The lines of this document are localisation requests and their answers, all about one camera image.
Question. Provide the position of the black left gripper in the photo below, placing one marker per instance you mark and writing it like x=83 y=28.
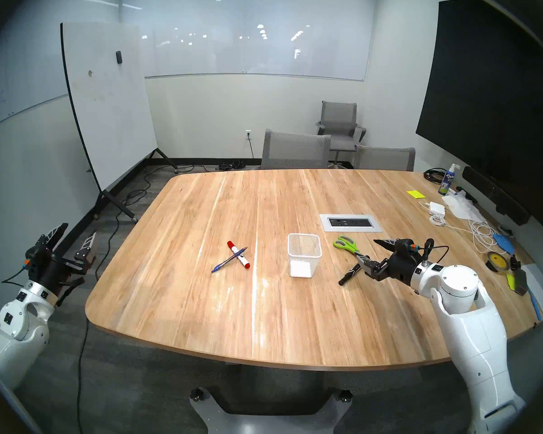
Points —
x=50 y=270

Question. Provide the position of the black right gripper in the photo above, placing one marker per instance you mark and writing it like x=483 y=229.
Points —
x=400 y=266

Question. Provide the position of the black permanent marker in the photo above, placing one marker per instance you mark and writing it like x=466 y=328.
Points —
x=349 y=275

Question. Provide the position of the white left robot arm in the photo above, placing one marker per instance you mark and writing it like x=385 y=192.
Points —
x=13 y=333

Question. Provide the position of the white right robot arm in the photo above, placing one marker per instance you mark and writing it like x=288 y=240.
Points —
x=470 y=329

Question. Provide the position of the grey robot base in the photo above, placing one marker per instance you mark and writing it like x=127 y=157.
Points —
x=271 y=422

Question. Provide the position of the white mesh pen holder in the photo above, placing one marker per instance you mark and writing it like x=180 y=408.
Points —
x=300 y=269

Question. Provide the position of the red capped whiteboard marker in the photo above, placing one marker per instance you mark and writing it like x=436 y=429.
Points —
x=240 y=257

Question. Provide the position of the blue ballpoint pen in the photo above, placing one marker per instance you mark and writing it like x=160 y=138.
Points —
x=221 y=266

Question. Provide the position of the silver table power outlet panel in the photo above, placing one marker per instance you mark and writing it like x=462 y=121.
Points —
x=325 y=223

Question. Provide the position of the yellow sticky note pad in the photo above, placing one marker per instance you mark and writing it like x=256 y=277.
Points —
x=416 y=194

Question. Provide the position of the white power adapter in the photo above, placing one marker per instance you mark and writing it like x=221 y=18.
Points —
x=436 y=208

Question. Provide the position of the grey mesh office chair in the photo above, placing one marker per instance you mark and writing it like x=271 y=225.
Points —
x=296 y=150
x=384 y=159

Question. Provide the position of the whiteboard cleaner spray bottle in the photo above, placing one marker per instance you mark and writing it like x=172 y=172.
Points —
x=447 y=182

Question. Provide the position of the yellow tape roll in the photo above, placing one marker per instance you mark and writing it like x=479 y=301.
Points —
x=491 y=262

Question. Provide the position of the blue flat disc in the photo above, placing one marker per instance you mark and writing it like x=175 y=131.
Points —
x=504 y=242

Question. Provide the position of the black video sound bar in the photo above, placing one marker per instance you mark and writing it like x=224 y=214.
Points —
x=495 y=195

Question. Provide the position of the small black bottle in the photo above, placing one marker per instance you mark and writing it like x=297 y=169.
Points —
x=515 y=262

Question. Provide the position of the yellow and black pad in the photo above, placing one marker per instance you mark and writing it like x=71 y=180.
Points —
x=520 y=281

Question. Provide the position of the grey office chair with armrests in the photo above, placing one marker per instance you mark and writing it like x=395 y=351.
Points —
x=339 y=114

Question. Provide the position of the rolling white whiteboard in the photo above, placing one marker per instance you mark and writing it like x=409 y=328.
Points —
x=108 y=98

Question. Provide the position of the blue stick tool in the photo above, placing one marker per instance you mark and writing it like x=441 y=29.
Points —
x=535 y=304

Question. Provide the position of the white paper sheet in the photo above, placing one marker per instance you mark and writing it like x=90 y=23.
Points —
x=540 y=288

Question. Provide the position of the wall whiteboard with blue writing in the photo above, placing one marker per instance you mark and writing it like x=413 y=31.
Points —
x=27 y=67

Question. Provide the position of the large black wall screen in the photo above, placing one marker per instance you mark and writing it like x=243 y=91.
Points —
x=488 y=98

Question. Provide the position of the wide glass wall whiteboard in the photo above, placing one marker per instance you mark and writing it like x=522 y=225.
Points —
x=253 y=40

